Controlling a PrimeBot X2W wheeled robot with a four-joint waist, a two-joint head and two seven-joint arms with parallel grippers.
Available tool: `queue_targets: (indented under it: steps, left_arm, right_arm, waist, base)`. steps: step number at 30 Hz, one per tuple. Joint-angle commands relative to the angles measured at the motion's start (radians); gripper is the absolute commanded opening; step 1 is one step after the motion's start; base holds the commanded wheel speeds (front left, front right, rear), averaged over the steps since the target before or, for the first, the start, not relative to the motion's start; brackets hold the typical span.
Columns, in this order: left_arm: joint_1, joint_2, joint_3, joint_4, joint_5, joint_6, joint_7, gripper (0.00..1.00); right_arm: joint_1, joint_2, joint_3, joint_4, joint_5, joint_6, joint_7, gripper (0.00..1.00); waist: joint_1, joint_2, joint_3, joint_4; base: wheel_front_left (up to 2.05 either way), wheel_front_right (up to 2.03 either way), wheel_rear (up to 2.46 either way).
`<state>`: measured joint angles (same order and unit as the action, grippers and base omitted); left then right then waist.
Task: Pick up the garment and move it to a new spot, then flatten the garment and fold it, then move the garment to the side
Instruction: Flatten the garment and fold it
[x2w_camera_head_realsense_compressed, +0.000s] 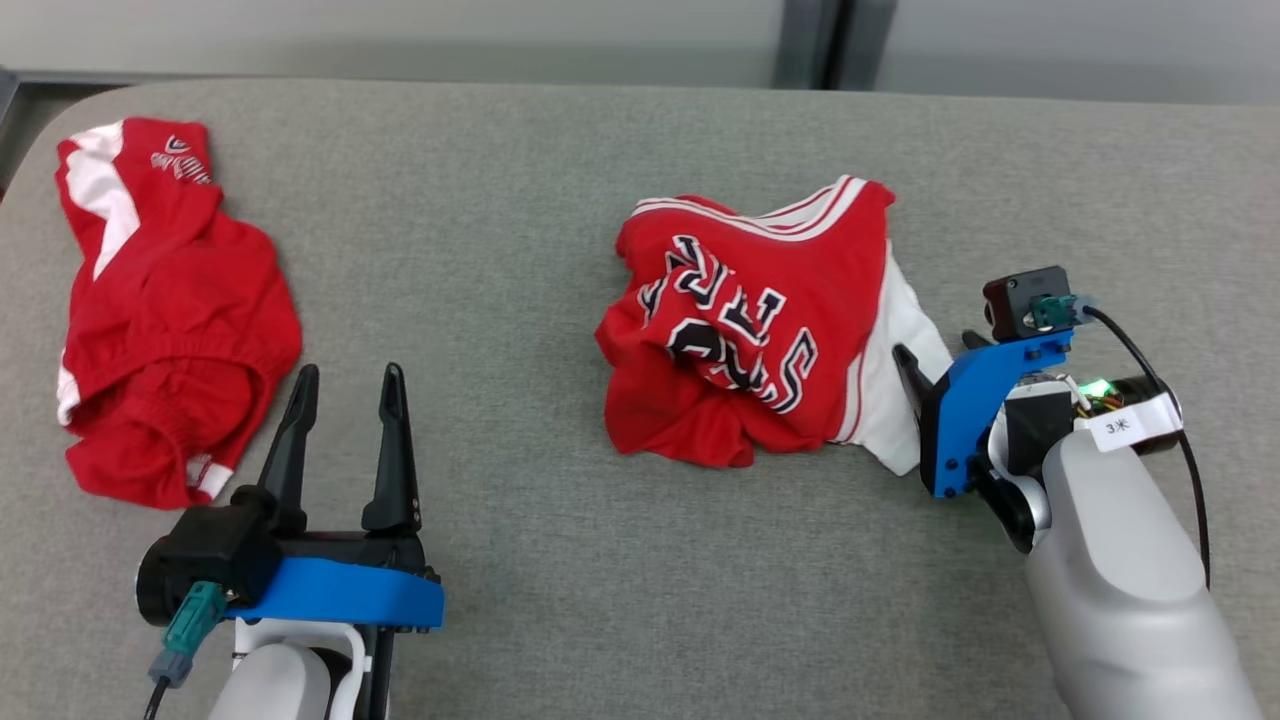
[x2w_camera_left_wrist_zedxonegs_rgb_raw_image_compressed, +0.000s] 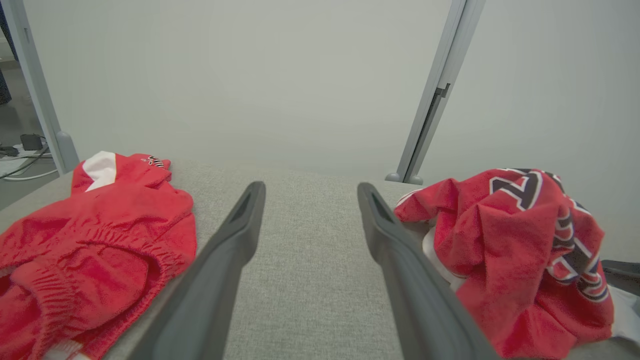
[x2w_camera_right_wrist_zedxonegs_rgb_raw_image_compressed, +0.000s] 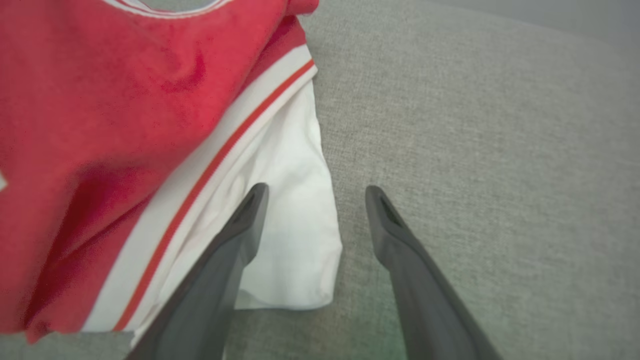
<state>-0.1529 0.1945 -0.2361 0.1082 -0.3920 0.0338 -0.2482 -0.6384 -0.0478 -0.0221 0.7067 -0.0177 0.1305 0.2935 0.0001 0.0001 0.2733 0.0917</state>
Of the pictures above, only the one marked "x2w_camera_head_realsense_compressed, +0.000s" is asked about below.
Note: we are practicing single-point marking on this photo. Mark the red white lettered jersey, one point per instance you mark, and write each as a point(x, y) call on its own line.
point(800, 290)

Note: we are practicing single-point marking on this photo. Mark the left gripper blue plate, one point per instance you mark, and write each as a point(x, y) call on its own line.
point(340, 595)

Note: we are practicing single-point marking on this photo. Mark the grey wall post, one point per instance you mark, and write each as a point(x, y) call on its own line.
point(810, 40)

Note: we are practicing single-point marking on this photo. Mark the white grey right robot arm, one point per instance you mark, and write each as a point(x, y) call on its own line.
point(1110, 560)

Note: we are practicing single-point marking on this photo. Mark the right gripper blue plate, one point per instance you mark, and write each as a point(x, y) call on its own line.
point(955, 420)

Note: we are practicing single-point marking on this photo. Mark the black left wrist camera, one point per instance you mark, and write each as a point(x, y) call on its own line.
point(210, 555)

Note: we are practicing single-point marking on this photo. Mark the red white shorts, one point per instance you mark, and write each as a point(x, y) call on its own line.
point(170, 320)

